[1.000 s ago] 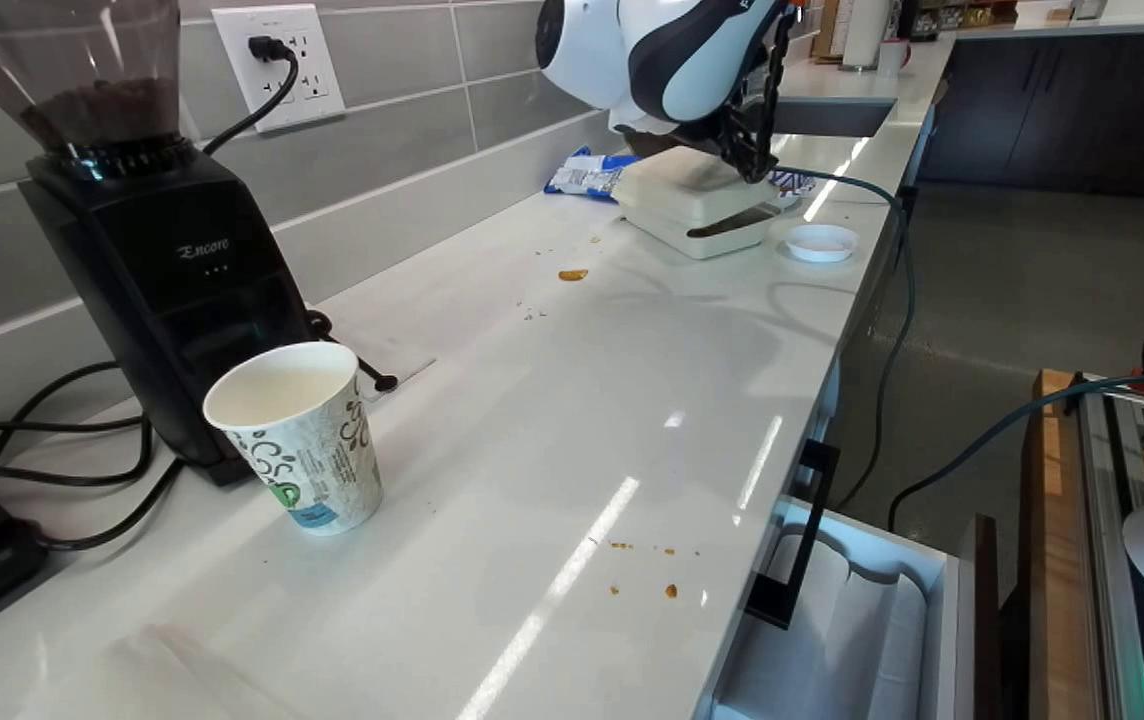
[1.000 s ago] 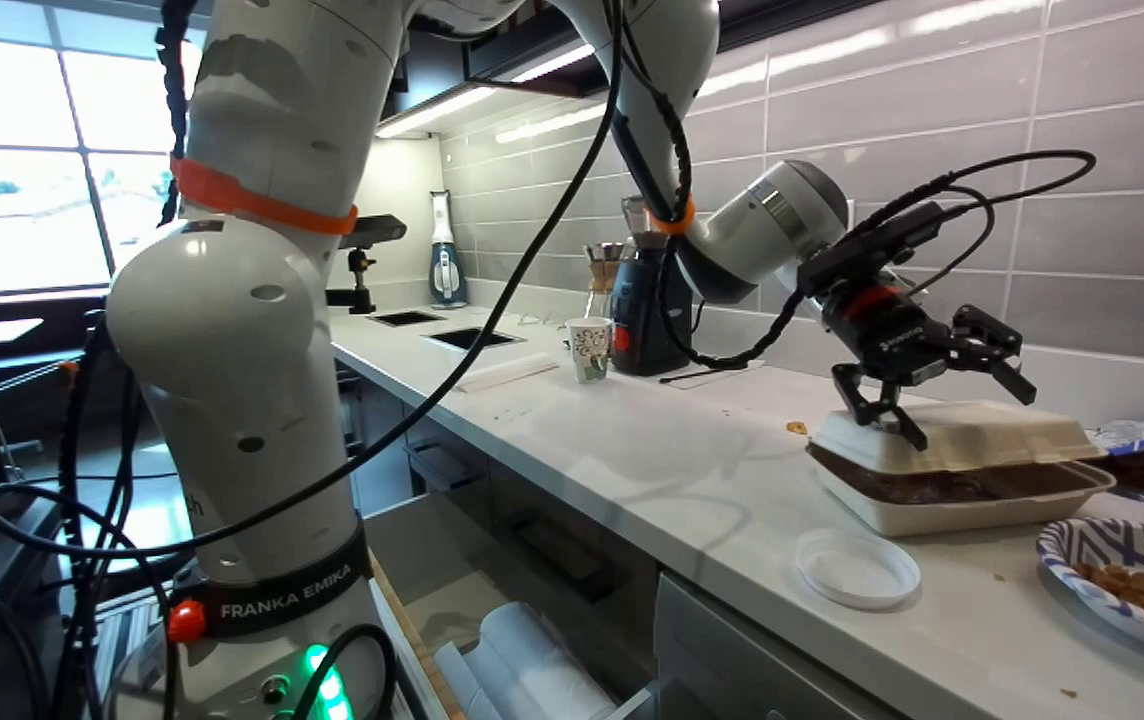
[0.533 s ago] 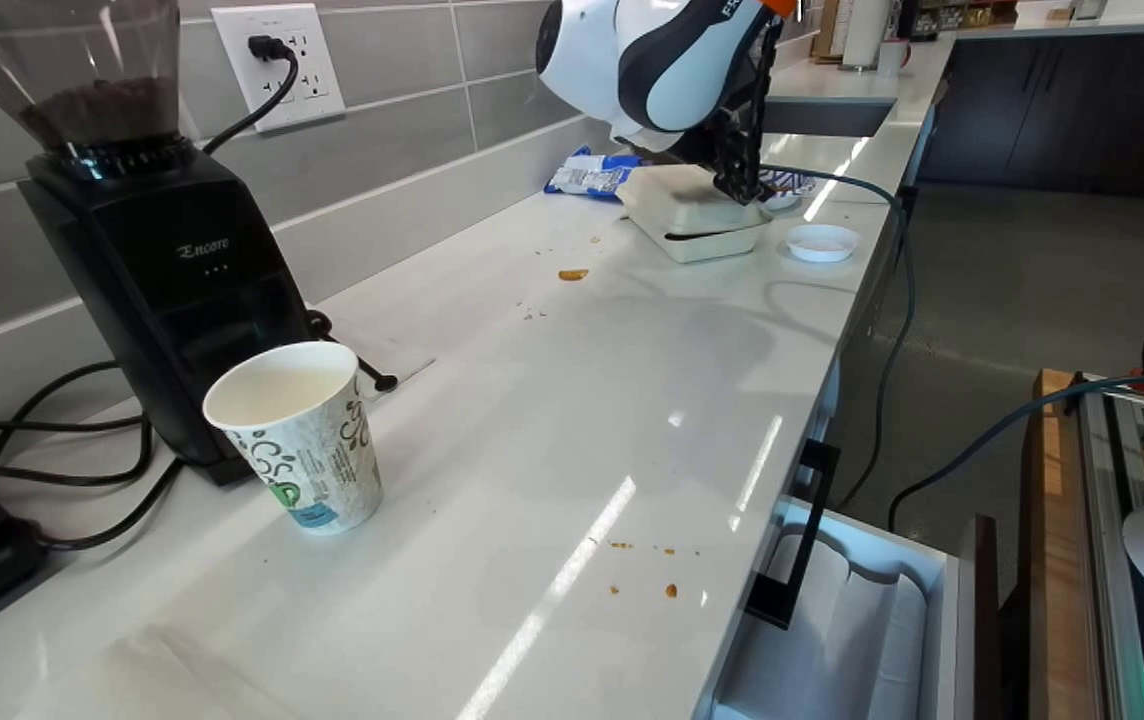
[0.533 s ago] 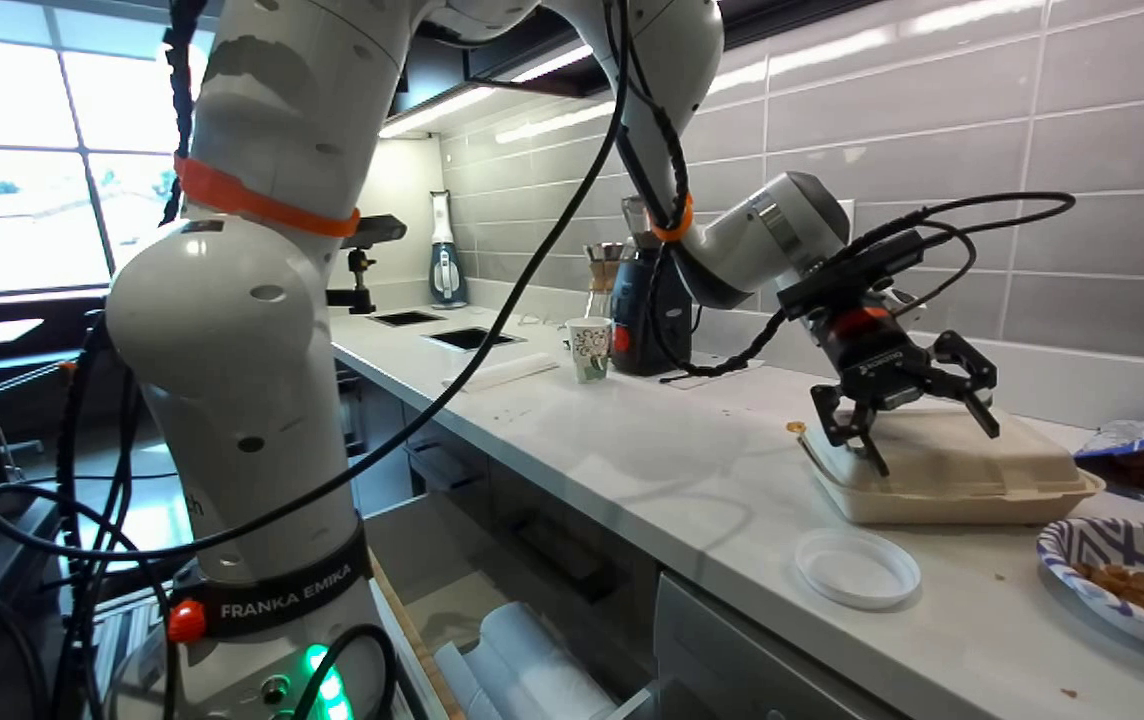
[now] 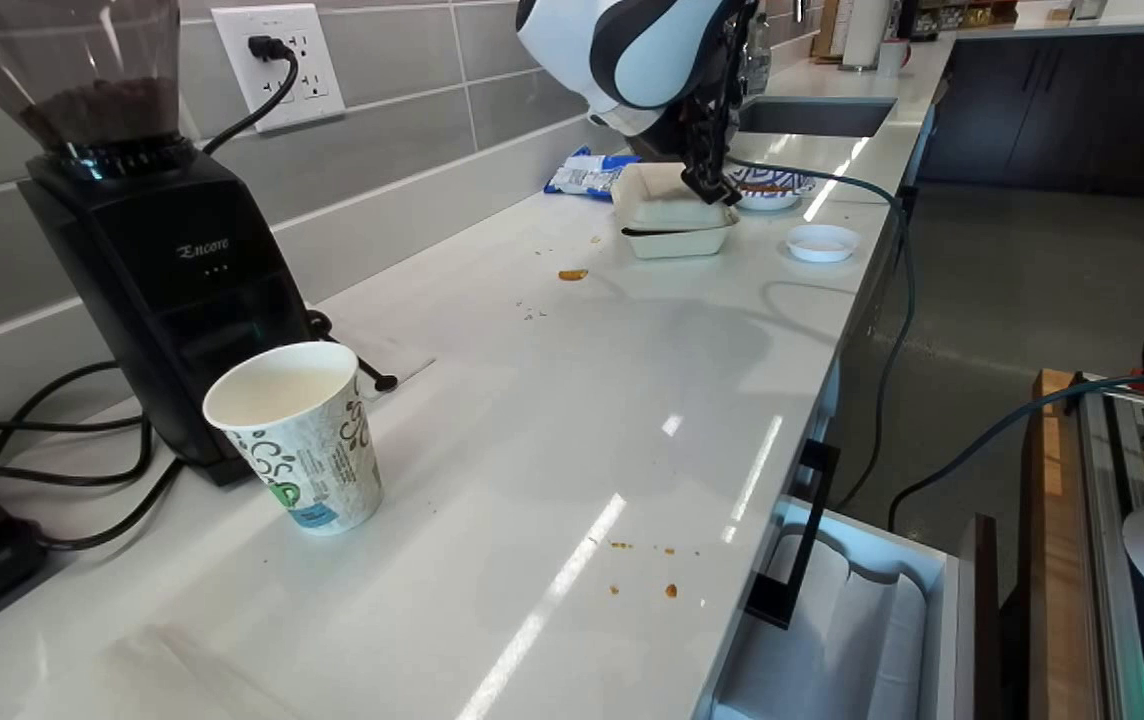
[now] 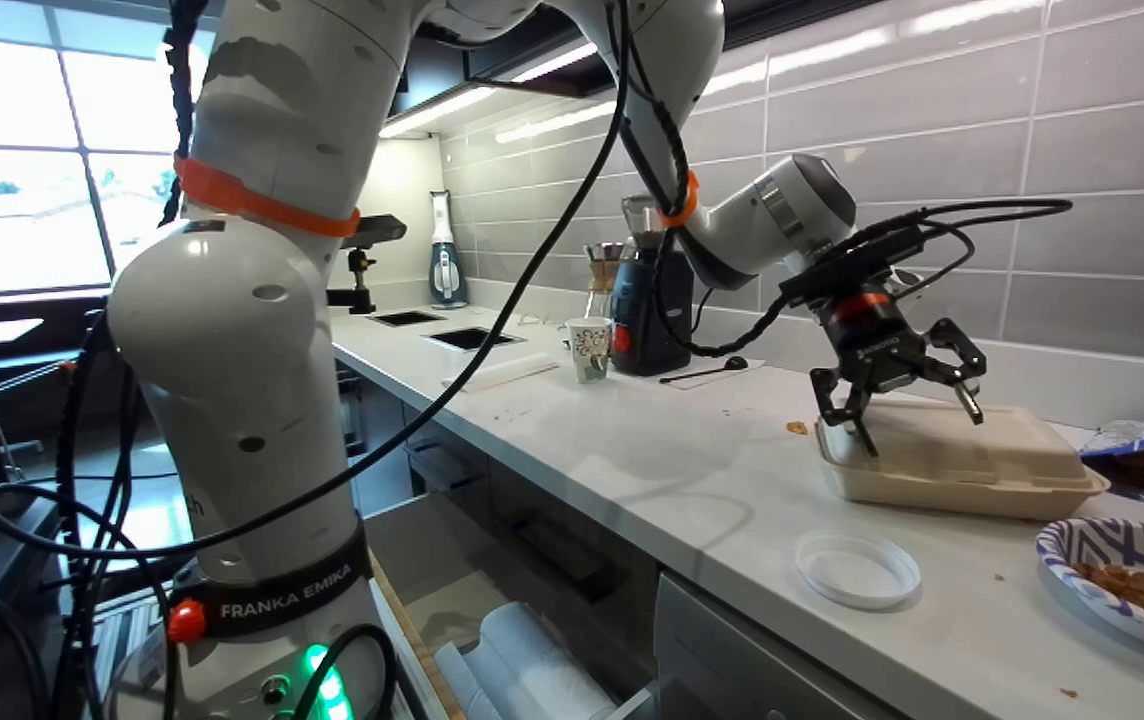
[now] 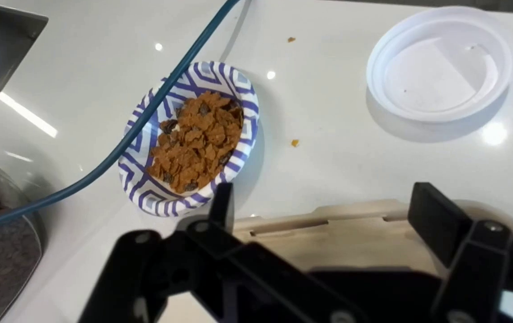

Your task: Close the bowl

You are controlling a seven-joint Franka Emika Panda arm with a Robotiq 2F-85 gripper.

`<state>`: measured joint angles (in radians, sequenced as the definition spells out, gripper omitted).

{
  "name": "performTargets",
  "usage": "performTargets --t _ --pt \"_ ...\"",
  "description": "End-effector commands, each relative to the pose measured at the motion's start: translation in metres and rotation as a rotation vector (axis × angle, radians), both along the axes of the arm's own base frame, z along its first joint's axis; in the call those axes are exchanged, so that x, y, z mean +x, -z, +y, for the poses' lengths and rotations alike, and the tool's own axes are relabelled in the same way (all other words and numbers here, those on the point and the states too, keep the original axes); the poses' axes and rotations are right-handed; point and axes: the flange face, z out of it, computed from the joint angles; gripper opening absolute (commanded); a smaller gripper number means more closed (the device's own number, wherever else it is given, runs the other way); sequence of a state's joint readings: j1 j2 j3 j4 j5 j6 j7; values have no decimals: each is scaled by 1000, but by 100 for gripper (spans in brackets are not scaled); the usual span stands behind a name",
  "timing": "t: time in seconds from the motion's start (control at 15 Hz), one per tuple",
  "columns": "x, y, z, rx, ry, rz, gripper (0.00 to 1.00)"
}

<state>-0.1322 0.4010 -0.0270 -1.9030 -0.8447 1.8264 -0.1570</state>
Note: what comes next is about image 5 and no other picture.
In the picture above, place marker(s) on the brown food crumb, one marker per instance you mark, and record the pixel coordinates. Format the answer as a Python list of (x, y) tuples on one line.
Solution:
[(670, 589)]

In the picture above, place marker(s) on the blue chips bag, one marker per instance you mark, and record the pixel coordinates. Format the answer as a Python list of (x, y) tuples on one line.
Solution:
[(585, 172)]

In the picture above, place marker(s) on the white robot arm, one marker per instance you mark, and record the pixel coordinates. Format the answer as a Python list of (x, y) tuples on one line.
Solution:
[(572, 43)]

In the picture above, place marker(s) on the black metal bracket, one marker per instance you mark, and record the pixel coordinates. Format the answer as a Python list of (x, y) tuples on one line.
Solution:
[(786, 587)]

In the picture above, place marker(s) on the aluminum rail frame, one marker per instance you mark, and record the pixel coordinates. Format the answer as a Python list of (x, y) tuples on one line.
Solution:
[(1114, 600)]

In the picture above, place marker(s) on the dark sink basin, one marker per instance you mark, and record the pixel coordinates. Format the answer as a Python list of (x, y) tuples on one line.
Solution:
[(813, 119)]

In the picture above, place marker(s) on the wooden board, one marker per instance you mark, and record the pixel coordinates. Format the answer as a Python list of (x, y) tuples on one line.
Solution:
[(1058, 600)]

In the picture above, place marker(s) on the dark cabinet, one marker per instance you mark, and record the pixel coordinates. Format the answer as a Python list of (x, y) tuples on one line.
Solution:
[(1077, 123)]

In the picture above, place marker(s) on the black coffee grinder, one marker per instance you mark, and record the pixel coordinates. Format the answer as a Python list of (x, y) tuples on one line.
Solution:
[(157, 265)]

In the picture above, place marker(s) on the round translucent white lid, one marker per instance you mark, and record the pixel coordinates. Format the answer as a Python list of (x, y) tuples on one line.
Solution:
[(820, 243)]

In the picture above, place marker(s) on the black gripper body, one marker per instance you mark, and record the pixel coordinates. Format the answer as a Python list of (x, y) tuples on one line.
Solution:
[(710, 124)]

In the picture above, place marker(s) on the patterned paper cup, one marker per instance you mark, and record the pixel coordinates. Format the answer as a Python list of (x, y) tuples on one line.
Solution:
[(318, 467)]

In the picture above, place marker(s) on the white paper towel roll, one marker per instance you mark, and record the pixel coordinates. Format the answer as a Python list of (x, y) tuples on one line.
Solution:
[(867, 35)]

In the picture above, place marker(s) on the white wall outlet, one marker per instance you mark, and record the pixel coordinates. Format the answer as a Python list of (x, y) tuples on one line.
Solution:
[(314, 93)]

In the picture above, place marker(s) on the white plastic bin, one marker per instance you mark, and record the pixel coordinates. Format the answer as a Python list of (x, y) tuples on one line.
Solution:
[(854, 625)]

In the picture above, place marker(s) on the orange food crumb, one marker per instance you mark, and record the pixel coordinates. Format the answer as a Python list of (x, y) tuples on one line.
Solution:
[(572, 272)]

